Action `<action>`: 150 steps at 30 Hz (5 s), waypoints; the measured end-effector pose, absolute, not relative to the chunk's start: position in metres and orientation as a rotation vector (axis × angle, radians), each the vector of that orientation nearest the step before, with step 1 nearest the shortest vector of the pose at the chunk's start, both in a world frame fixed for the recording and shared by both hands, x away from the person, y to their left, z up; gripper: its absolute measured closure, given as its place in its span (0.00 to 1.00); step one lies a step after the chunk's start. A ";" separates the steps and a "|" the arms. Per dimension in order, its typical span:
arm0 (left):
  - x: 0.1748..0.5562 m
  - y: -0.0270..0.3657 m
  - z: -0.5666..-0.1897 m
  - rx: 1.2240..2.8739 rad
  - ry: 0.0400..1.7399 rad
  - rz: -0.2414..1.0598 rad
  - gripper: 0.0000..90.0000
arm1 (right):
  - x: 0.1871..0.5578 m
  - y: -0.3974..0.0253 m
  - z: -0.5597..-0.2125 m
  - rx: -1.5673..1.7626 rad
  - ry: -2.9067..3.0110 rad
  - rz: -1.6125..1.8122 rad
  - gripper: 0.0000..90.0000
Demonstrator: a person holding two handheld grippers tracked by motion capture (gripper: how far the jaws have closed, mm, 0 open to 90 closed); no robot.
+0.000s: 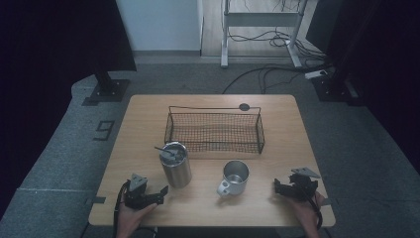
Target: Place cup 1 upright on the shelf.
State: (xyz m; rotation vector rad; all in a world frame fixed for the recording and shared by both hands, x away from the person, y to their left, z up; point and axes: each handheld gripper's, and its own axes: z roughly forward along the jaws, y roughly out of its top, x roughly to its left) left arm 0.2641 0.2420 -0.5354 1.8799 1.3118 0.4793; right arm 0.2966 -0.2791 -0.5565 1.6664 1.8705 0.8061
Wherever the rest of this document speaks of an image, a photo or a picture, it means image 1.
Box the steel mug with white handle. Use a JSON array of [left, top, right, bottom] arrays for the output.
[[216, 160, 251, 198]]

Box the steel tumbler with lid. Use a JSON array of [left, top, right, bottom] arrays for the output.
[[158, 141, 193, 189]]

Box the black curtain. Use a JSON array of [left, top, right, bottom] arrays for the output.
[[305, 0, 420, 175], [0, 0, 138, 221]]

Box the person's right hand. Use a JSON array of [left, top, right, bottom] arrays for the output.
[[290, 191, 326, 237]]

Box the black stand with base plate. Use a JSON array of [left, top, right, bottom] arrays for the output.
[[81, 70, 132, 107], [311, 63, 365, 107]]

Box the white power strip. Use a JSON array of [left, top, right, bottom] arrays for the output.
[[304, 69, 329, 80]]

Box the right hand-held gripper cable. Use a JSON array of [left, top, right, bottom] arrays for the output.
[[305, 192, 324, 231]]

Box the person's left hand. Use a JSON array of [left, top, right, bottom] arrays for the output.
[[115, 201, 158, 238]]

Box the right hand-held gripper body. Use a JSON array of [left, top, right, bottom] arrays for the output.
[[282, 167, 322, 203]]

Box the tangle of black floor cables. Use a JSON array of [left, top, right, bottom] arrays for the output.
[[221, 28, 333, 95]]

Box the black wire mesh basket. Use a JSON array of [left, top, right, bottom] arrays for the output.
[[163, 104, 266, 156]]

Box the left hand-held gripper cable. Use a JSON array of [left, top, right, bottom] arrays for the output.
[[113, 179, 158, 238]]

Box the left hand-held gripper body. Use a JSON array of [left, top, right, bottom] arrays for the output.
[[123, 173, 157, 211]]

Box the white metal desk frame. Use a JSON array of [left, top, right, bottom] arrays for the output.
[[220, 0, 309, 69]]

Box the hand-held gripper cable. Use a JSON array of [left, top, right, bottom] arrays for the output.
[[113, 179, 158, 238], [305, 192, 324, 231]]

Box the dark metal straw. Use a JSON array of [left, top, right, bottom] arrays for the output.
[[154, 146, 176, 157]]

